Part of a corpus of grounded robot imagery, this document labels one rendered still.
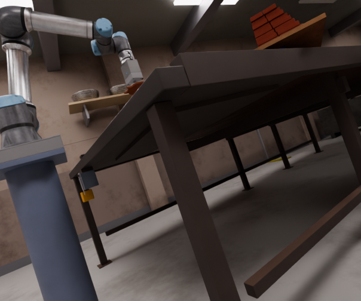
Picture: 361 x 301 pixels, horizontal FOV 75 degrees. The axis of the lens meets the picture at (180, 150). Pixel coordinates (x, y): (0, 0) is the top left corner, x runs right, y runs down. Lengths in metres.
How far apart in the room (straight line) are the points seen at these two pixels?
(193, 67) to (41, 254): 0.82
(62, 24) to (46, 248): 0.92
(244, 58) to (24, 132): 0.83
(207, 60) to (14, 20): 0.87
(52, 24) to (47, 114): 3.13
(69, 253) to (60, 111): 3.48
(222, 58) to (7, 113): 0.81
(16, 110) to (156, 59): 4.16
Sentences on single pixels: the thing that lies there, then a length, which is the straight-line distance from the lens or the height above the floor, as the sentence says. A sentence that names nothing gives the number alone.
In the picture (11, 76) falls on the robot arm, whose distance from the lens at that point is 1.33.
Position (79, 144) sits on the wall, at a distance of 4.20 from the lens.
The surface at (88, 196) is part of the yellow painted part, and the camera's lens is 2.04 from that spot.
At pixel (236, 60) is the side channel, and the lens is 0.79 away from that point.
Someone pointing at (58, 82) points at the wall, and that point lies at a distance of 4.53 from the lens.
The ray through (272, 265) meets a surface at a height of 0.27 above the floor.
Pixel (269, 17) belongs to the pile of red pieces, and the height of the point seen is 1.26.
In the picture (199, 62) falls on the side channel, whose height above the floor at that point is 0.92.
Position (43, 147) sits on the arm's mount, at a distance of 0.98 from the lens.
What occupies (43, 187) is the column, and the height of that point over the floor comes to 0.75.
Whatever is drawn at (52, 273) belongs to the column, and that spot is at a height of 0.46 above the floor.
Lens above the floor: 0.68
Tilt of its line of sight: 2 degrees up
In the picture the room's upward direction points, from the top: 19 degrees counter-clockwise
